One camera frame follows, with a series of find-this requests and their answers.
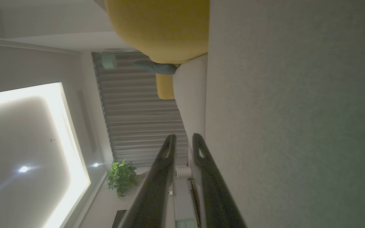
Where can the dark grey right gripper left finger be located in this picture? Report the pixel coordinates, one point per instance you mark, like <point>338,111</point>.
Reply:
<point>157,190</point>

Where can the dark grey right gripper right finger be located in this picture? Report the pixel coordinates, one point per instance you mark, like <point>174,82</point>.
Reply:
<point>214,193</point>

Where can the grey low cabinet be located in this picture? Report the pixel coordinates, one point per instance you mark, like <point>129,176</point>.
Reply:
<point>182,202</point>

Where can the white ribbed plant pot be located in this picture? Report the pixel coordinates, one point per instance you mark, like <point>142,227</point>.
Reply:
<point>184,172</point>

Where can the green leafy house plant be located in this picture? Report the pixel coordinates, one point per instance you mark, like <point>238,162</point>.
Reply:
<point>120,179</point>

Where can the black television screen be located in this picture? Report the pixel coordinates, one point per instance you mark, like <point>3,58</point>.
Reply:
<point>117,221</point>

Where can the recessed ceiling spotlight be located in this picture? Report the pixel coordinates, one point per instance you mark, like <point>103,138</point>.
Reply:
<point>96,164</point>
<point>23,169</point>

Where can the grey pleated curtain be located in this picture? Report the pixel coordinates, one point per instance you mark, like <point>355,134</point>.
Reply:
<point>131,120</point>

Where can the yellow sofa back cushion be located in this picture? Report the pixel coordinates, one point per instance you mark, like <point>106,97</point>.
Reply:
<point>160,25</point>
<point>165,87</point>

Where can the wide grey sofa seat cushion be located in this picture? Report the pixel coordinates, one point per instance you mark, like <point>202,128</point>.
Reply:
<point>296,110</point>

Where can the teal throw pillow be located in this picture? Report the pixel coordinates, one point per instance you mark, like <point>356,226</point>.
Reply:
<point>160,67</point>

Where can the small white security camera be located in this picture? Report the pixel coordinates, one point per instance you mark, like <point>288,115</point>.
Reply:
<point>170,192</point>

